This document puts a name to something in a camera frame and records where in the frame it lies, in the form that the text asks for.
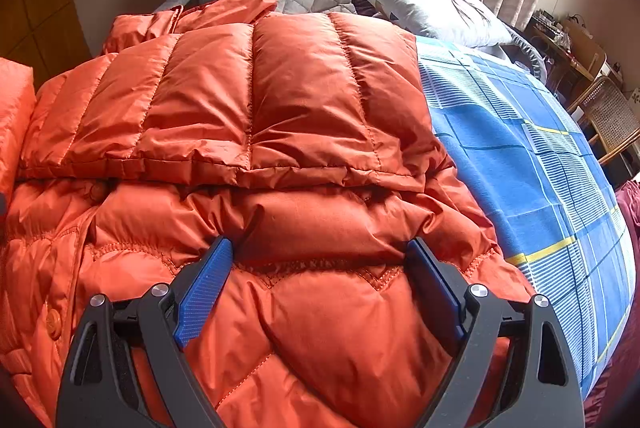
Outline orange quilted down jacket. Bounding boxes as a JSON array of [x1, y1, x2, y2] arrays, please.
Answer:
[[1, 0, 533, 427]]

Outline blue plaid bed sheet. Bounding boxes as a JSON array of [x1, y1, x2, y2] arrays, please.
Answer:
[[416, 37, 636, 392]]

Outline cluttered wooden side table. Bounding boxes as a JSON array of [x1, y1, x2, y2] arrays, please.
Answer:
[[525, 9, 624, 100]]

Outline white printed pillow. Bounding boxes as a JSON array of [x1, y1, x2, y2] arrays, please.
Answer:
[[367, 0, 512, 48]]

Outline wooden rattan chair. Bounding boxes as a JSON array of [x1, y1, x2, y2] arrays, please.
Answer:
[[566, 75, 639, 166]]

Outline maroon cloth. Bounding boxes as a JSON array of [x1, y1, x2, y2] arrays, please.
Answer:
[[585, 180, 639, 427]]

